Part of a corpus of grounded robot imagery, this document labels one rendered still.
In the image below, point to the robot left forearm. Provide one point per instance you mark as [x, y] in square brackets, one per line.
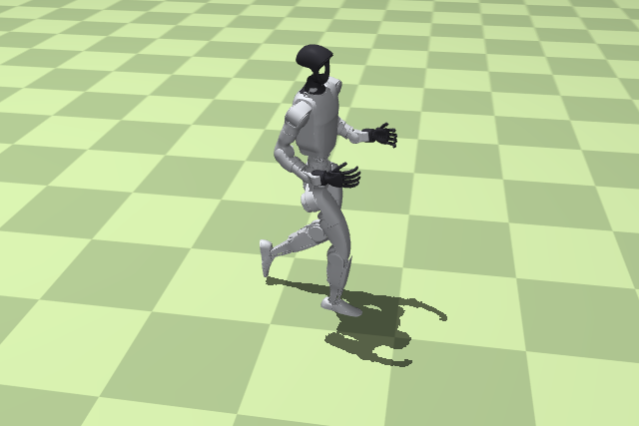
[347, 131]

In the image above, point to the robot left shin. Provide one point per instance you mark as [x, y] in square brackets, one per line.
[297, 241]

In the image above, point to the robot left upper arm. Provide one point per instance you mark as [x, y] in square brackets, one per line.
[337, 82]

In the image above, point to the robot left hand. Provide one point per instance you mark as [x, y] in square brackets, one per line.
[381, 135]

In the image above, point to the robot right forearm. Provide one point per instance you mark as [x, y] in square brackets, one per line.
[296, 166]

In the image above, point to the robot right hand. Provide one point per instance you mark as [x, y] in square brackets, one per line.
[338, 178]

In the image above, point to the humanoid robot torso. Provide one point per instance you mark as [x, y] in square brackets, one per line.
[317, 137]

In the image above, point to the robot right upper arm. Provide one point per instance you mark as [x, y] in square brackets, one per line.
[296, 117]

